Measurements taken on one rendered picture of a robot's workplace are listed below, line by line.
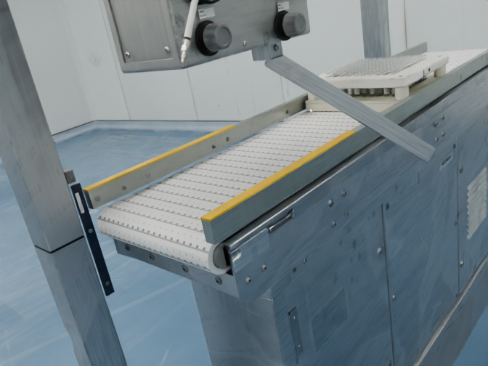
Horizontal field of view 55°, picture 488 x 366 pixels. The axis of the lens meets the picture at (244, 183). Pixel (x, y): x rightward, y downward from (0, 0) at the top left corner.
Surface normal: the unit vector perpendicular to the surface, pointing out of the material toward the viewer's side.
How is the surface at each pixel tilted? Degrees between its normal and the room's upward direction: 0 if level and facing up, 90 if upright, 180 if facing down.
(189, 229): 0
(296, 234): 90
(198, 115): 90
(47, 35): 90
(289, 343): 90
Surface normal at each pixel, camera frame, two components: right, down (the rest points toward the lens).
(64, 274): 0.74, 0.11
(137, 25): -0.65, 0.37
